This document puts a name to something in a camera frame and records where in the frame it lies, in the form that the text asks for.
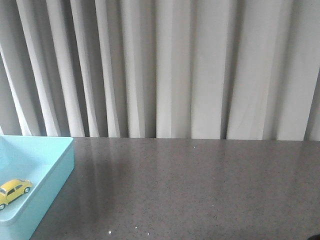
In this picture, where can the grey pleated curtain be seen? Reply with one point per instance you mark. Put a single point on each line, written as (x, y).
(199, 69)

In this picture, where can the yellow toy beetle car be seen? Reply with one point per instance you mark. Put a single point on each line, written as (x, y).
(12, 190)

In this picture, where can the light blue plastic box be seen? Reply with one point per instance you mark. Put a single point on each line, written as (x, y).
(46, 162)

